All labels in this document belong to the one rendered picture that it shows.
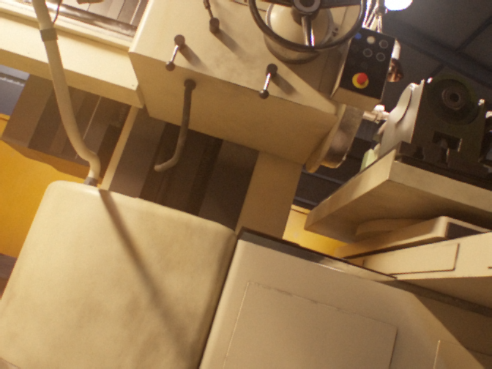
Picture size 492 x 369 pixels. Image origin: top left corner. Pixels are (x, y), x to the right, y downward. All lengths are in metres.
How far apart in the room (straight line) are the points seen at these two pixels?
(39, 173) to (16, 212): 0.36
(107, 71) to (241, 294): 1.04
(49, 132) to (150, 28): 0.87
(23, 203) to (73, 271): 2.68
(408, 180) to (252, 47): 0.70
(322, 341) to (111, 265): 0.71
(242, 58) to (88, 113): 0.95
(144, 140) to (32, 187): 2.11
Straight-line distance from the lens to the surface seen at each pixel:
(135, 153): 2.25
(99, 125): 2.33
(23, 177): 4.29
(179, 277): 1.53
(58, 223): 1.67
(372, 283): 1.62
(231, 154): 2.22
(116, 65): 2.01
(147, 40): 1.72
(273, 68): 1.63
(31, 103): 2.46
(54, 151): 2.34
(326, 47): 1.47
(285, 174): 2.23
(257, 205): 2.18
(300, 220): 4.01
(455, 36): 12.82
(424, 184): 1.51
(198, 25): 1.73
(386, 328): 1.63
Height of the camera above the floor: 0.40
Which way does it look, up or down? 14 degrees up
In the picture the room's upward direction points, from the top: 17 degrees clockwise
